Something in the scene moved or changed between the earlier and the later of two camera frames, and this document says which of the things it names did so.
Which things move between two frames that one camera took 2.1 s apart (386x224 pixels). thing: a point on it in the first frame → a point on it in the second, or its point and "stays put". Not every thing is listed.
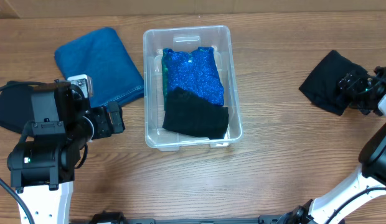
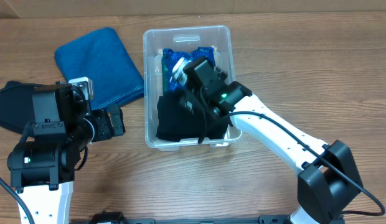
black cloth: x=320 y=86 → x=176 y=122
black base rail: x=109 y=218 stays put
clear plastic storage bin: x=180 y=38 stays put
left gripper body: x=102 y=127 stays put
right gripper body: x=357 y=93 → x=192 y=99
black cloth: x=13 y=108 stays put
